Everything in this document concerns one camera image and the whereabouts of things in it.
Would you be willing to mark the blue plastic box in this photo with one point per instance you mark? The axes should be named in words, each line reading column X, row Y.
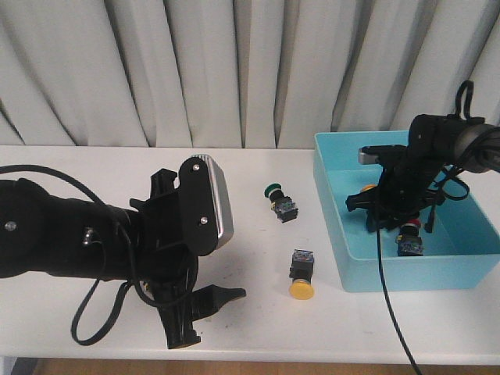
column 462, row 249

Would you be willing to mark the yellow button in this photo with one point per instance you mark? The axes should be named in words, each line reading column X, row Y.
column 368, row 187
column 301, row 273

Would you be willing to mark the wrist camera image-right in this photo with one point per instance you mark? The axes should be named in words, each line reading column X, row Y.
column 384, row 155

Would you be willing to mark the grey pleated curtain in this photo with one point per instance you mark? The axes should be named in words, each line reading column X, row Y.
column 237, row 74

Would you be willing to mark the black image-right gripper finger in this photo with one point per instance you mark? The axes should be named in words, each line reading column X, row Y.
column 366, row 200
column 382, row 221

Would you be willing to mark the green button upper right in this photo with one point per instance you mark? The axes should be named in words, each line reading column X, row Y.
column 283, row 206

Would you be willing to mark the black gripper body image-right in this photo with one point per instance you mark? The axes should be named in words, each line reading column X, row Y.
column 403, row 190

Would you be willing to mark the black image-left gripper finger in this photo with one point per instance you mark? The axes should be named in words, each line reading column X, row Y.
column 177, row 324
column 209, row 300

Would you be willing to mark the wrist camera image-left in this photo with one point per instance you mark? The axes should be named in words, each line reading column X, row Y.
column 204, row 205

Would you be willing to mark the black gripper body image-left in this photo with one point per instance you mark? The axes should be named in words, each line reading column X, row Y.
column 165, row 260

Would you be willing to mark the red button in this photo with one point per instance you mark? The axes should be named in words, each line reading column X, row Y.
column 409, row 242

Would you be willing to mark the black cable image-left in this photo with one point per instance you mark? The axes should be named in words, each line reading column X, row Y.
column 97, row 297

